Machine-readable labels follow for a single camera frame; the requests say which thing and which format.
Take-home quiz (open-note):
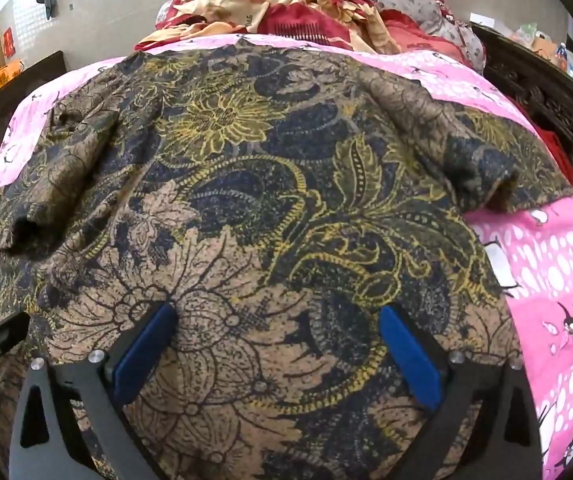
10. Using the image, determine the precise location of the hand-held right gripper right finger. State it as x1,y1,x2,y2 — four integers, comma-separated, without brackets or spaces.
379,304,545,480

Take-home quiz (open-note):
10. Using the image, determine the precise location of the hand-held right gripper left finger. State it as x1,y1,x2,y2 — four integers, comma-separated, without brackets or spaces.
9,302,177,480

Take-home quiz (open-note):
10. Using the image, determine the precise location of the brown floral patterned garment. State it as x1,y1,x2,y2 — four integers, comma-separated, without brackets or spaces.
0,47,573,480

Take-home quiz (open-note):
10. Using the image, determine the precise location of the pink penguin print bed sheet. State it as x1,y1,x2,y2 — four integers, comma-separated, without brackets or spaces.
0,32,573,480

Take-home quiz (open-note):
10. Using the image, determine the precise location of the orange basket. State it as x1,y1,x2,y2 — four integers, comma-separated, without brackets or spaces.
0,59,24,98

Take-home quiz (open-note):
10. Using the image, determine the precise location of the red cloth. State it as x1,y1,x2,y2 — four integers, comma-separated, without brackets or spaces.
534,127,573,187

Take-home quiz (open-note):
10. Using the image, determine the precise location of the dark carved wooden headboard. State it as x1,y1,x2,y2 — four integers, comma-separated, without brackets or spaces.
471,22,573,181

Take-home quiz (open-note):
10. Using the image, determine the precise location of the clutter of bottles and packets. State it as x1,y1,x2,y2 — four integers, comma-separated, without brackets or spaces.
511,20,573,92

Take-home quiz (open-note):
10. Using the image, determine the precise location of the red floral quilt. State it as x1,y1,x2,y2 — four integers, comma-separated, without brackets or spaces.
134,0,447,56

